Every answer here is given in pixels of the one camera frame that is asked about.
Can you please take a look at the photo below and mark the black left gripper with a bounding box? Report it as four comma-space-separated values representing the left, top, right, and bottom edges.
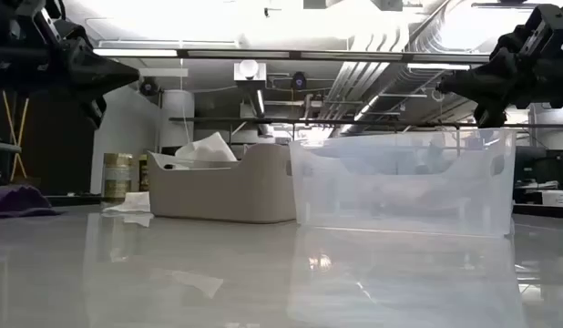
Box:
0, 0, 140, 129

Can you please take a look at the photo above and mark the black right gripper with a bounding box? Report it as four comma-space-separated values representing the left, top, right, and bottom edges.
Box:
438, 4, 563, 129

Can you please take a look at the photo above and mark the clear bottle yellow cap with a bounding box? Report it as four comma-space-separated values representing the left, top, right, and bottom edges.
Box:
102, 152, 133, 202

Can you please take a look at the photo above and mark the yellow lid spice jar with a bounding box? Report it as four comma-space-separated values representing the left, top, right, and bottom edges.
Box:
138, 153, 150, 192

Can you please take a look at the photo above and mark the white box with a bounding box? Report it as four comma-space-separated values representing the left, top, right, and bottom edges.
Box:
540, 190, 563, 207

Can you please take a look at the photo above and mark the white cloth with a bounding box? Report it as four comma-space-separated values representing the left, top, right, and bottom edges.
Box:
101, 131, 239, 215

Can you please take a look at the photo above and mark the purple cloth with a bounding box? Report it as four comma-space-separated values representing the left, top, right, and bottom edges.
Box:
0, 184, 59, 219

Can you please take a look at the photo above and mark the clear plastic bin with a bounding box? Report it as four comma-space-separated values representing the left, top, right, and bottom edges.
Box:
289, 128, 517, 238

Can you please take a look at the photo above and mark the grey plastic bin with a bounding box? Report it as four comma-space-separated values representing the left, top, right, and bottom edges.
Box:
147, 143, 297, 224

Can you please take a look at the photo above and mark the white overhead camera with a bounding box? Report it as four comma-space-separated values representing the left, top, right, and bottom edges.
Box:
233, 58, 268, 83

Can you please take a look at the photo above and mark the overhead rig rail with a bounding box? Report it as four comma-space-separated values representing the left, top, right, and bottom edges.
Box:
93, 47, 492, 64

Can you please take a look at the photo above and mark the black background rail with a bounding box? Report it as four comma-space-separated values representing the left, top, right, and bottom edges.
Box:
169, 116, 563, 129

